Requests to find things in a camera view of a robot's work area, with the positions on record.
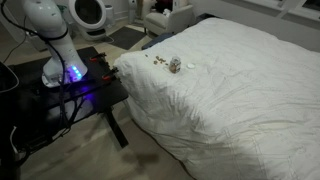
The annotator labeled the small crumpled grey object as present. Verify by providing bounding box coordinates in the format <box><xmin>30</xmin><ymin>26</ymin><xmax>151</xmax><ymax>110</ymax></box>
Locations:
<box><xmin>168</xmin><ymin>56</ymin><xmax>182</xmax><ymax>74</ymax></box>

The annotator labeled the dark blue mattress base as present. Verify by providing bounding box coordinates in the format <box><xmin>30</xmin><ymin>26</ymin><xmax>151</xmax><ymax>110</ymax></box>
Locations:
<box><xmin>141</xmin><ymin>32</ymin><xmax>174</xmax><ymax>51</ymax></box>

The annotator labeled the black robot table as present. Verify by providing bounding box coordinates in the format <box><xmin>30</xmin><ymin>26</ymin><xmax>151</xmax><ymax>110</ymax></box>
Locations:
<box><xmin>8</xmin><ymin>45</ymin><xmax>130</xmax><ymax>149</ymax></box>

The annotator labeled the red black clamp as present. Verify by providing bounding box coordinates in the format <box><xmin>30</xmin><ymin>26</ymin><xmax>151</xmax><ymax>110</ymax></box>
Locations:
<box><xmin>101</xmin><ymin>67</ymin><xmax>120</xmax><ymax>81</ymax></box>
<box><xmin>88</xmin><ymin>52</ymin><xmax>108</xmax><ymax>63</ymax></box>

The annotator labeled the dark floor mat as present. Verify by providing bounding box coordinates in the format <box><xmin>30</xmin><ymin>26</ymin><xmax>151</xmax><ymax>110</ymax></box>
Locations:
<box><xmin>108</xmin><ymin>25</ymin><xmax>148</xmax><ymax>51</ymax></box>

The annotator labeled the white armchair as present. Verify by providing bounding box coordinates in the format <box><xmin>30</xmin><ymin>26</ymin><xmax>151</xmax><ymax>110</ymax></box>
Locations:
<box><xmin>143</xmin><ymin>3</ymin><xmax>197</xmax><ymax>37</ymax></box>

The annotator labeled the white bed duvet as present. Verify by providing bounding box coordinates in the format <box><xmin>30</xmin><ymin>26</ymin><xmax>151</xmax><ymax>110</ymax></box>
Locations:
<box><xmin>113</xmin><ymin>17</ymin><xmax>320</xmax><ymax>180</ymax></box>

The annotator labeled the tall white appliance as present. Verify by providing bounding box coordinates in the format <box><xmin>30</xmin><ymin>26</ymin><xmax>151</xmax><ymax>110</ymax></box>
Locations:
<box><xmin>127</xmin><ymin>0</ymin><xmax>138</xmax><ymax>25</ymax></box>

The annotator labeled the small white bin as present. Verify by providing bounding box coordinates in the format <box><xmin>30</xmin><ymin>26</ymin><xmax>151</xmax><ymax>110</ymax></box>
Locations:
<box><xmin>104</xmin><ymin>3</ymin><xmax>117</xmax><ymax>28</ymax></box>

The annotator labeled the round white appliance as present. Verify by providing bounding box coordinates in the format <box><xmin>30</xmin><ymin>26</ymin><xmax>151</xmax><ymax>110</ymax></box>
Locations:
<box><xmin>68</xmin><ymin>0</ymin><xmax>108</xmax><ymax>42</ymax></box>

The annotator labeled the black rounded object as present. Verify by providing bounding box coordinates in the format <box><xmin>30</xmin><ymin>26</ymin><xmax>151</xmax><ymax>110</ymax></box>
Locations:
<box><xmin>0</xmin><ymin>61</ymin><xmax>20</xmax><ymax>94</ymax></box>

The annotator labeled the white cable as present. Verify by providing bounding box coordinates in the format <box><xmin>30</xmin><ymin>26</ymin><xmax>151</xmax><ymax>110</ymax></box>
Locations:
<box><xmin>9</xmin><ymin>125</ymin><xmax>21</xmax><ymax>156</ymax></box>

